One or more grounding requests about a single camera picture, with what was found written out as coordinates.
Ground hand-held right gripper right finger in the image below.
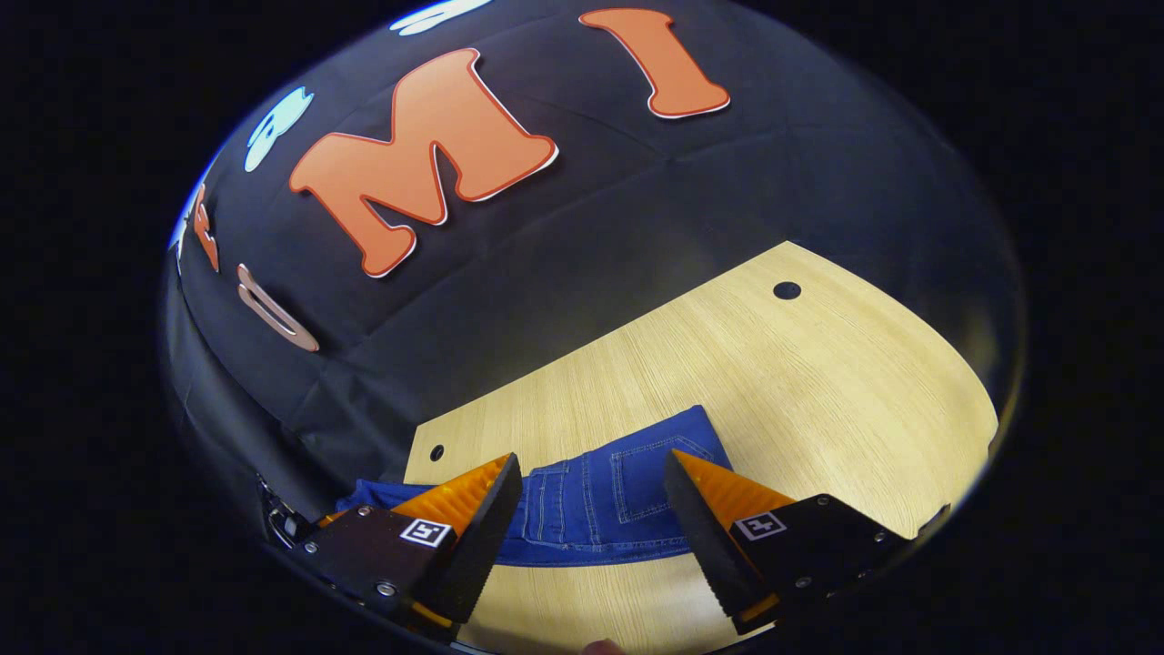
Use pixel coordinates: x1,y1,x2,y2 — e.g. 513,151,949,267
664,448,910,636

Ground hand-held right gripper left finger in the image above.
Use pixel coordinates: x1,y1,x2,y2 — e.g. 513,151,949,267
296,452,524,642

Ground blue jeans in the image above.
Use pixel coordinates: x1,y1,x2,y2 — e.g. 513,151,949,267
336,405,733,567

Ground black backdrop cloth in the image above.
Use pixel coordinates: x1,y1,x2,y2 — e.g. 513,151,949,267
164,0,1029,547

